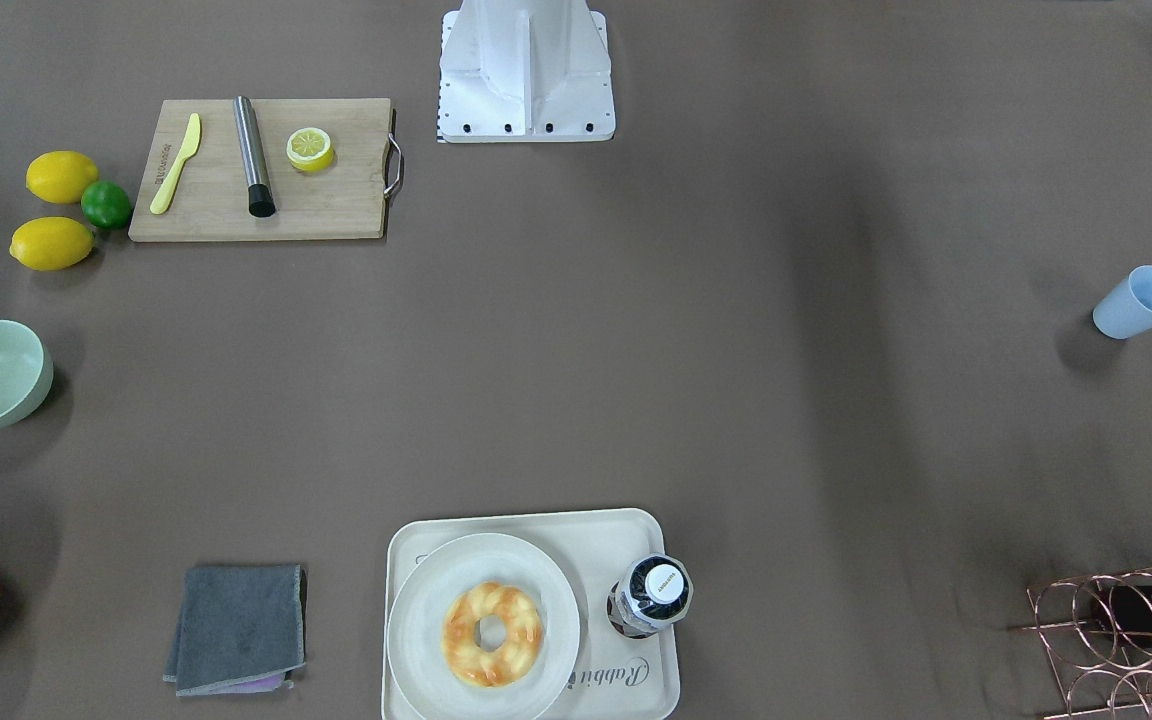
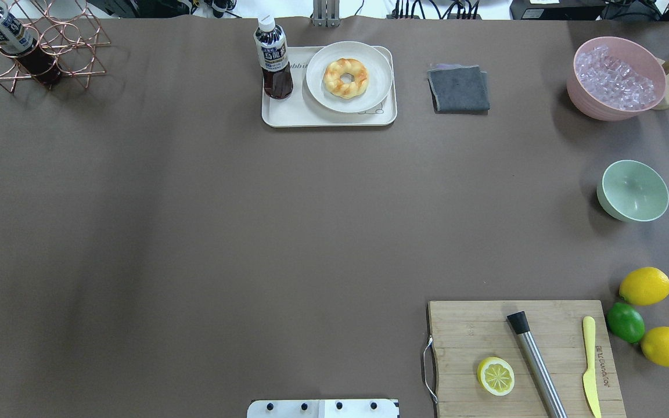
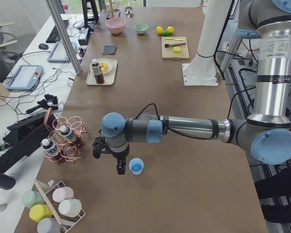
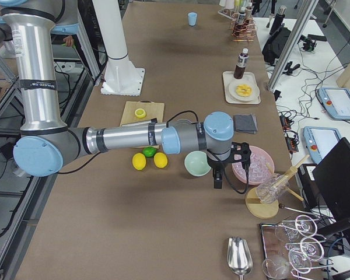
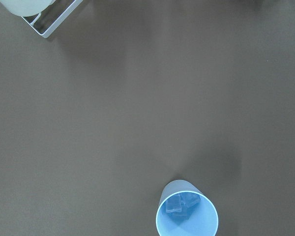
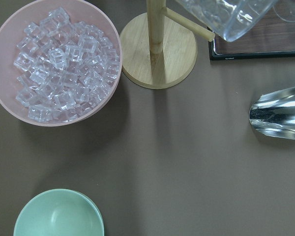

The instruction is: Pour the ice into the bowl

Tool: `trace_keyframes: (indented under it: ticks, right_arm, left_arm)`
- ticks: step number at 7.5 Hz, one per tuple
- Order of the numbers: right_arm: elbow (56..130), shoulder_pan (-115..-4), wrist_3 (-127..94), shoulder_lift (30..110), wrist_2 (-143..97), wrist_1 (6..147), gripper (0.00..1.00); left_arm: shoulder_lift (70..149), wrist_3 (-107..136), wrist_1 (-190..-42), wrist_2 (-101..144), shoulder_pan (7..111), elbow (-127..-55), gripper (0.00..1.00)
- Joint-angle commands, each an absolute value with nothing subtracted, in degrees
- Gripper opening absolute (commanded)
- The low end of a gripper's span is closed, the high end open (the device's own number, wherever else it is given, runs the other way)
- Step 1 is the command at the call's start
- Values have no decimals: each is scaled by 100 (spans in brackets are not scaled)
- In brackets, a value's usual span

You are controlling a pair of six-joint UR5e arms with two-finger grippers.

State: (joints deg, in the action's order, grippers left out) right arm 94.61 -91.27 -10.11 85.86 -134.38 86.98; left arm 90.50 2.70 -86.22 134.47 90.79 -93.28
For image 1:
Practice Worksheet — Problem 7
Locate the wooden cutting board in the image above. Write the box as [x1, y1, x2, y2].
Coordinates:
[128, 97, 402, 243]

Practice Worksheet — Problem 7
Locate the grey folded cloth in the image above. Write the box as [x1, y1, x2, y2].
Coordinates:
[162, 564, 306, 697]

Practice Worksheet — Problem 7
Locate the light blue cup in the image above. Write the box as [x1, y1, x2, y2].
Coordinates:
[1092, 265, 1152, 340]

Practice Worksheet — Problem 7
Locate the steel cylinder black cap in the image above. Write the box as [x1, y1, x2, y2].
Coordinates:
[233, 94, 276, 218]

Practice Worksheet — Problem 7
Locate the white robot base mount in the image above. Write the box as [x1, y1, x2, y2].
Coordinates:
[435, 1, 617, 143]

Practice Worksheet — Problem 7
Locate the white round plate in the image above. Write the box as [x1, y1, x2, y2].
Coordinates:
[387, 533, 582, 719]

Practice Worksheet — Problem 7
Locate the half lemon slice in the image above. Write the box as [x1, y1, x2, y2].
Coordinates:
[285, 127, 335, 173]

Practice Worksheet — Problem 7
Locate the lower whole lemon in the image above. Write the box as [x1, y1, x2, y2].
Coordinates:
[9, 217, 94, 272]

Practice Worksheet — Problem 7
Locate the copper wire bottle rack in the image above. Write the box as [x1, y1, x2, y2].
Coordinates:
[1014, 568, 1152, 719]

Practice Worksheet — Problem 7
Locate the whole lemon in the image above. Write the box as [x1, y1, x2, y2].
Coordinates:
[9, 217, 94, 272]
[26, 150, 100, 204]

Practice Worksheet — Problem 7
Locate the yellow plastic knife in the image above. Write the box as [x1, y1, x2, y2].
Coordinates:
[150, 113, 202, 215]

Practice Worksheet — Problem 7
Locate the glazed donut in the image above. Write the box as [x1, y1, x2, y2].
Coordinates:
[440, 582, 544, 688]

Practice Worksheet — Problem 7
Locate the upper whole lemon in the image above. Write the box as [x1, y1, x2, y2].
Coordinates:
[26, 150, 100, 204]

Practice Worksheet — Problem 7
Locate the green lime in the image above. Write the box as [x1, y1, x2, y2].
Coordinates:
[79, 181, 132, 232]

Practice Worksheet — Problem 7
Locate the cream serving tray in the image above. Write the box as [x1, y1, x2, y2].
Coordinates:
[381, 509, 681, 719]

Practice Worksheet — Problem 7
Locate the dark drink bottle on tray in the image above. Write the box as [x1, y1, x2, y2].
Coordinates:
[605, 553, 694, 639]

